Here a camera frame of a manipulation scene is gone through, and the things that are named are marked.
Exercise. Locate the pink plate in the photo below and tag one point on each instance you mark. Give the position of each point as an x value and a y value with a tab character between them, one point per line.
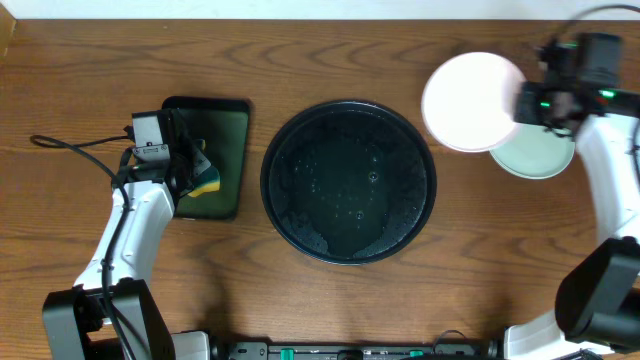
468	103

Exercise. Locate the green yellow sponge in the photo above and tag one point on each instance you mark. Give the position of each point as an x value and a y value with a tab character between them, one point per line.
205	176

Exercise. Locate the mint green plate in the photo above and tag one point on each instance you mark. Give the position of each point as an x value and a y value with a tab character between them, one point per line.
534	153

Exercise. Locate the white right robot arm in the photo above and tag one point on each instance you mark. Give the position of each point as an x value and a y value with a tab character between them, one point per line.
596	309

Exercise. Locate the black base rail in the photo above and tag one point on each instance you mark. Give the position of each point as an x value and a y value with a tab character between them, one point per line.
450	344

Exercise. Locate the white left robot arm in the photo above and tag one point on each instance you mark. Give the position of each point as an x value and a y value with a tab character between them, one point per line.
109	313

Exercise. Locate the black rectangular water tray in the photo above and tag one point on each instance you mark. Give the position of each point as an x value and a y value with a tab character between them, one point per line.
223	125

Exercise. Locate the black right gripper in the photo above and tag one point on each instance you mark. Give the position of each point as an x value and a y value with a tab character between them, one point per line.
528	103

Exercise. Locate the round black tray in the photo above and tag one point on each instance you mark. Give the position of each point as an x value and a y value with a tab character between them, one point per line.
348	182

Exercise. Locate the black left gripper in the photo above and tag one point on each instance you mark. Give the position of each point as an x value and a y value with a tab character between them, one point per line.
185	151

